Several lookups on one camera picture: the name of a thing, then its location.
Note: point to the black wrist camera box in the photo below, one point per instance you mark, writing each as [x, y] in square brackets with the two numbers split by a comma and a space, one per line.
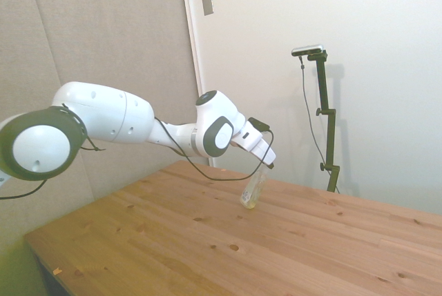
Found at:
[259, 124]

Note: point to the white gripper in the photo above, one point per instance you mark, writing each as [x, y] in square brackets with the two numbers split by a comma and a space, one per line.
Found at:
[257, 144]

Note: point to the grey wall plate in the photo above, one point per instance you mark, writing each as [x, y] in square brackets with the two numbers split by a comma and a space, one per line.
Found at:
[207, 2]

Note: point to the white door frame trim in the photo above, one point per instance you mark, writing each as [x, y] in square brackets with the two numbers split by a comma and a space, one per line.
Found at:
[193, 51]

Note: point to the clear sanitizer pump bottle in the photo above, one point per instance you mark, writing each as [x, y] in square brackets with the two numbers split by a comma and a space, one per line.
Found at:
[253, 189]

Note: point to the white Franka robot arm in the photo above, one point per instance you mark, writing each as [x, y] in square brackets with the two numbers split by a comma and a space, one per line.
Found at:
[103, 113]

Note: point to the dark green camera stand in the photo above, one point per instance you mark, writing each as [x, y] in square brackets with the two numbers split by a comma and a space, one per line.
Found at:
[326, 116]

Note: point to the grey exterior camera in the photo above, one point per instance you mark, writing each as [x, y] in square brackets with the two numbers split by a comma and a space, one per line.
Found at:
[307, 50]

